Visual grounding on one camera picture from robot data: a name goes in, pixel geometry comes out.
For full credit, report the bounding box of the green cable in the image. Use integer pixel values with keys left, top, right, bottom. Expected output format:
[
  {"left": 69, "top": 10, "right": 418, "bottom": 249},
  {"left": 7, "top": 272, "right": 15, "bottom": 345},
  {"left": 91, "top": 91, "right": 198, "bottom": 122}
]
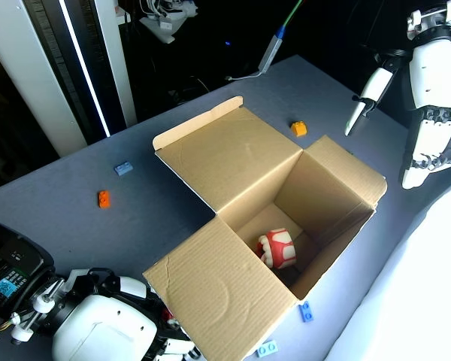
[{"left": 277, "top": 0, "right": 305, "bottom": 38}]

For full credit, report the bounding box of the grey cable adapter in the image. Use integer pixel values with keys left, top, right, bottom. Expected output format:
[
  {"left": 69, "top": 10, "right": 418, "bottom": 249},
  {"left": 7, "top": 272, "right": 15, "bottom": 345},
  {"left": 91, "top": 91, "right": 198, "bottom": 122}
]
[{"left": 227, "top": 34, "right": 283, "bottom": 82}]

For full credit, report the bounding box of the white frame post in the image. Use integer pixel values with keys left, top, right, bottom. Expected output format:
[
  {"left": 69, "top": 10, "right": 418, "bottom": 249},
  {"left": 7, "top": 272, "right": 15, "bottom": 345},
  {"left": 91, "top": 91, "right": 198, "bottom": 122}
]
[{"left": 93, "top": 0, "right": 138, "bottom": 125}]

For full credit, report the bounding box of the red and white plush toy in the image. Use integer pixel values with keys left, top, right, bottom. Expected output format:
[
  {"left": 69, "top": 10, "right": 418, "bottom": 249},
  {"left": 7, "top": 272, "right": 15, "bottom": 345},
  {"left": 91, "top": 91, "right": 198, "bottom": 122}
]
[{"left": 256, "top": 228, "right": 299, "bottom": 270}]

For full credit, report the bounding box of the white cabinet panel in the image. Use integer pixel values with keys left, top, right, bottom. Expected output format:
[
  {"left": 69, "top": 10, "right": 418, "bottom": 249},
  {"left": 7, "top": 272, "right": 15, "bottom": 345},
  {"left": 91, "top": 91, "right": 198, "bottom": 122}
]
[{"left": 0, "top": 0, "right": 89, "bottom": 158}]

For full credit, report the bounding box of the light blue flat toy brick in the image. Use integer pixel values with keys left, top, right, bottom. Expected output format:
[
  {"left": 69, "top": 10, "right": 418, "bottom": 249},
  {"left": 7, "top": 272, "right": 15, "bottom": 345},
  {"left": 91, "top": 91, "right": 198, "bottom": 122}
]
[{"left": 256, "top": 340, "right": 280, "bottom": 358}]

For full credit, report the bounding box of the cardboard box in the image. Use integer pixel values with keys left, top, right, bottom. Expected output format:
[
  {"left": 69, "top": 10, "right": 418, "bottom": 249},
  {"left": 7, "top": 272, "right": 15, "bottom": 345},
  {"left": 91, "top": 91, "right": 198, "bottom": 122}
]
[{"left": 142, "top": 96, "right": 388, "bottom": 361}]

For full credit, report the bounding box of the white device with cables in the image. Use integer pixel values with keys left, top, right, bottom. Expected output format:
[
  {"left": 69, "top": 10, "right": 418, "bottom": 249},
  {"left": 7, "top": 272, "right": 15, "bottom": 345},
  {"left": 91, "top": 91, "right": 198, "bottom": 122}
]
[{"left": 138, "top": 0, "right": 200, "bottom": 45}]

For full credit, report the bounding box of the white light strip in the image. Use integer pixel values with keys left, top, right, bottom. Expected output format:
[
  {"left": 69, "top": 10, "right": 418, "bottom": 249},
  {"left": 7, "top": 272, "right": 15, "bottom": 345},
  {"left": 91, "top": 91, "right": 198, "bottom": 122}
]
[{"left": 58, "top": 0, "right": 112, "bottom": 138}]

